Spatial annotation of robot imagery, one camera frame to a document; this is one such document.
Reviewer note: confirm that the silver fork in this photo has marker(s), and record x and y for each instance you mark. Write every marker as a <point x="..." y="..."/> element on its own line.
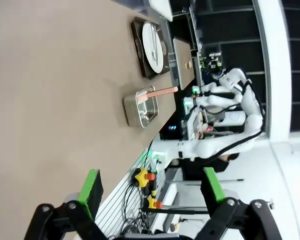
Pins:
<point x="153" y="55"/>

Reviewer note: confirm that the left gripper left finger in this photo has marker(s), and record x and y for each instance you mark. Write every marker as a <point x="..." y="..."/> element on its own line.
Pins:
<point x="88" y="190"/>

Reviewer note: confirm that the black computer tower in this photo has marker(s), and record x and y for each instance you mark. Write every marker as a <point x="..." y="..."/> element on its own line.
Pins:
<point x="172" y="133"/>

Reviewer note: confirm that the rectangular metal tray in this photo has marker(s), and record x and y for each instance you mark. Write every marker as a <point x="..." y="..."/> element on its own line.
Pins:
<point x="132" y="112"/>

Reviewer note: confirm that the black metal rod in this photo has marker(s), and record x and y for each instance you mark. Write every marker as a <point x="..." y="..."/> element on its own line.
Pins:
<point x="177" y="210"/>

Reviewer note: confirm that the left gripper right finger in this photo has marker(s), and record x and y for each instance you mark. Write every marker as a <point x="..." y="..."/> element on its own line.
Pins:
<point x="213" y="190"/>

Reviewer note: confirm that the white neighbour station robot arm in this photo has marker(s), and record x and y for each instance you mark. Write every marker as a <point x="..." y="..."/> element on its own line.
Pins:
<point x="220" y="100"/>

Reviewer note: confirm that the white table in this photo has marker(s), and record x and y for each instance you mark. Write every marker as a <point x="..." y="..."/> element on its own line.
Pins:
<point x="162" y="7"/>

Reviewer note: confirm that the round wooden object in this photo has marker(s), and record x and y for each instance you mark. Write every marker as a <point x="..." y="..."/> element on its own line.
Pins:
<point x="188" y="65"/>

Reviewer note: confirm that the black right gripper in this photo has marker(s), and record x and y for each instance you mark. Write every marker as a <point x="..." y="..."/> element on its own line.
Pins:
<point x="213" y="64"/>

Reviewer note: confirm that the large white plate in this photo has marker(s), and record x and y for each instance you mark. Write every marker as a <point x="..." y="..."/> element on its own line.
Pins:
<point x="147" y="45"/>

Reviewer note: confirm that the white round appliance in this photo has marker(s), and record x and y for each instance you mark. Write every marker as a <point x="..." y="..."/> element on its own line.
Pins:
<point x="236" y="118"/>

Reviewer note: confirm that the small brown table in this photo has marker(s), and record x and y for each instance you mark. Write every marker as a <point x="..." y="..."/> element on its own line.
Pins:
<point x="182" y="55"/>

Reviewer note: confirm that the yellow emergency stop button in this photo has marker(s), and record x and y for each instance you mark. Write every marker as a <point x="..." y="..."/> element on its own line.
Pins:
<point x="142" y="176"/>
<point x="153" y="203"/>

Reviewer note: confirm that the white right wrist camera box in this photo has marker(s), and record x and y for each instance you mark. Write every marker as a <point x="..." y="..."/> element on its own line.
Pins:
<point x="215" y="54"/>

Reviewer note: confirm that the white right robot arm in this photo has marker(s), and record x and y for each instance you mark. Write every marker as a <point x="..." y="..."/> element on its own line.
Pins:
<point x="227" y="147"/>

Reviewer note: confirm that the silver knife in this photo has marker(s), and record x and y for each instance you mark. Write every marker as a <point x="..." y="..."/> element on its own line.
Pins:
<point x="156" y="50"/>

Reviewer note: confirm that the slotted aluminium base plate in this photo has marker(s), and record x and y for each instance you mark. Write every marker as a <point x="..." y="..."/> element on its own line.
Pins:
<point x="114" y="200"/>

